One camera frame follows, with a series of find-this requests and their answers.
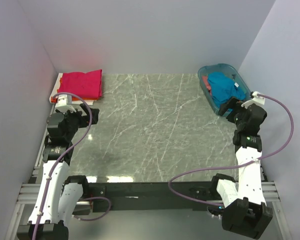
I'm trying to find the folded white t-shirt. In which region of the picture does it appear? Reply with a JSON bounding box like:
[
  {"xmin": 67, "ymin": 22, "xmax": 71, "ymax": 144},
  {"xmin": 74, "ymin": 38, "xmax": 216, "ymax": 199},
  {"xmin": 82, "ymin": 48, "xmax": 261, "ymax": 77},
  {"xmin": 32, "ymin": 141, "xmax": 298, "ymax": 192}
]
[{"xmin": 48, "ymin": 73, "xmax": 95, "ymax": 106}]

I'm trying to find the blue t-shirt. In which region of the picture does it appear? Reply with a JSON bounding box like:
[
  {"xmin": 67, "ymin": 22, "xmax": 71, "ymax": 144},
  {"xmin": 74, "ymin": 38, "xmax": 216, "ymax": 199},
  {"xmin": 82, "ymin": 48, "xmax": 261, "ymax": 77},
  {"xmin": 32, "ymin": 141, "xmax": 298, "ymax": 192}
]
[{"xmin": 208, "ymin": 72, "xmax": 246, "ymax": 108}]

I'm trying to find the teal plastic basket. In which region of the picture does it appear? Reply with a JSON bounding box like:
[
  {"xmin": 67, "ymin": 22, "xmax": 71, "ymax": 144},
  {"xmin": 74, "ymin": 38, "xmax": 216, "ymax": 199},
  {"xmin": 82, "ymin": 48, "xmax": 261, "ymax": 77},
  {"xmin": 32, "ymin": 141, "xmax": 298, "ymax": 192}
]
[{"xmin": 197, "ymin": 63, "xmax": 251, "ymax": 114}]

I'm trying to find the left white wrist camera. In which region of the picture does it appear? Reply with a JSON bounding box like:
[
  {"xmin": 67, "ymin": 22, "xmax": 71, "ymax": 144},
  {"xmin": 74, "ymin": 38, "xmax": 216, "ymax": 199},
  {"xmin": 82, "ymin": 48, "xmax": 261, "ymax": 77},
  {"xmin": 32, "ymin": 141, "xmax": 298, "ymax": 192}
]
[{"xmin": 50, "ymin": 94, "xmax": 76, "ymax": 113}]

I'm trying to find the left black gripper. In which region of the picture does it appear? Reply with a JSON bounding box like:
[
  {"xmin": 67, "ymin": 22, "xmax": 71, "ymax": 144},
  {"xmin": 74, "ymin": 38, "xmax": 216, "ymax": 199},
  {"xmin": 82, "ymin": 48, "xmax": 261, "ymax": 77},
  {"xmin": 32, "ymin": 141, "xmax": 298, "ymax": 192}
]
[{"xmin": 59, "ymin": 103, "xmax": 99, "ymax": 141}]

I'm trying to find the salmon pink t-shirt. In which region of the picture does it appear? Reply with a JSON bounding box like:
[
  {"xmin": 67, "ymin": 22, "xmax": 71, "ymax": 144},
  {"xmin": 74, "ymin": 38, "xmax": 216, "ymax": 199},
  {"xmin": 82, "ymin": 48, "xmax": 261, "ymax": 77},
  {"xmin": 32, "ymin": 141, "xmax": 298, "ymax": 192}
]
[{"xmin": 201, "ymin": 75, "xmax": 212, "ymax": 97}]

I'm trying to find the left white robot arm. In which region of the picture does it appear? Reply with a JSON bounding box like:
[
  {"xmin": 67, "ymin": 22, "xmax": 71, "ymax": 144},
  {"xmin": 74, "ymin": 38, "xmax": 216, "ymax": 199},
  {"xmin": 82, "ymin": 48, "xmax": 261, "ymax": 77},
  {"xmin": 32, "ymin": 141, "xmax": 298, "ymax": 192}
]
[{"xmin": 16, "ymin": 103, "xmax": 100, "ymax": 240}]

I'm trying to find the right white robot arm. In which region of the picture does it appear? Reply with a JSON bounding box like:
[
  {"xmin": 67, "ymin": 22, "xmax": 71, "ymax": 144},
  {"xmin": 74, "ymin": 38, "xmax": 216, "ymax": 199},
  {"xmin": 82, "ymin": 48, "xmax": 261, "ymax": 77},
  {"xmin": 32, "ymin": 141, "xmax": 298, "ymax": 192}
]
[{"xmin": 209, "ymin": 97, "xmax": 273, "ymax": 240}]

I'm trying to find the black base beam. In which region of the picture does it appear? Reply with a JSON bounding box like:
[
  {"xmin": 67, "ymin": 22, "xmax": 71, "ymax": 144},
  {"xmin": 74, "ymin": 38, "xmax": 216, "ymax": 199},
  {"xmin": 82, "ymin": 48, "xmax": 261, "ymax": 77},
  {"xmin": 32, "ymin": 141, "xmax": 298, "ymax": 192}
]
[{"xmin": 80, "ymin": 181, "xmax": 222, "ymax": 211}]

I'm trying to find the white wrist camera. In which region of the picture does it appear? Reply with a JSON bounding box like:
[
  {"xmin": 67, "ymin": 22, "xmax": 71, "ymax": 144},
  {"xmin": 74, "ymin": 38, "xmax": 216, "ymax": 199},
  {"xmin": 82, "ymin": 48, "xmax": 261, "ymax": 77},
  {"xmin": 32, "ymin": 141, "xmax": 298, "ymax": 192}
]
[
  {"xmin": 241, "ymin": 91, "xmax": 265, "ymax": 109},
  {"xmin": 50, "ymin": 94, "xmax": 76, "ymax": 113}
]

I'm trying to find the folded magenta t-shirt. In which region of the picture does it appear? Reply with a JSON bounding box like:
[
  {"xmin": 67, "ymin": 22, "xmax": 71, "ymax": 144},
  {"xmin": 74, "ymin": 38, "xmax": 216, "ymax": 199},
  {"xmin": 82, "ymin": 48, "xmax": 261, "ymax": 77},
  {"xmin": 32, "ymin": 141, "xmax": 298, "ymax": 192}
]
[{"xmin": 57, "ymin": 69, "xmax": 103, "ymax": 100}]

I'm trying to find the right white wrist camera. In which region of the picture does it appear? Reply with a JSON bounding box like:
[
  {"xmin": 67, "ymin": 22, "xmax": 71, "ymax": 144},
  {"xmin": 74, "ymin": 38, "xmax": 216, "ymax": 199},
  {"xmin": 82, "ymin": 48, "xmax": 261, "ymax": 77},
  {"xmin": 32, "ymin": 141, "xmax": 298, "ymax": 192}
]
[{"xmin": 241, "ymin": 91, "xmax": 265, "ymax": 109}]

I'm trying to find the aluminium frame rail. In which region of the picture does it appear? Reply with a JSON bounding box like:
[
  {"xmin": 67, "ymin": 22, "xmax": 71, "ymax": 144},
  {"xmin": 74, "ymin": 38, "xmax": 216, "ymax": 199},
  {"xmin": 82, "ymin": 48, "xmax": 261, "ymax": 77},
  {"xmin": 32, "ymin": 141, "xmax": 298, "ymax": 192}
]
[{"xmin": 3, "ymin": 104, "xmax": 295, "ymax": 240}]

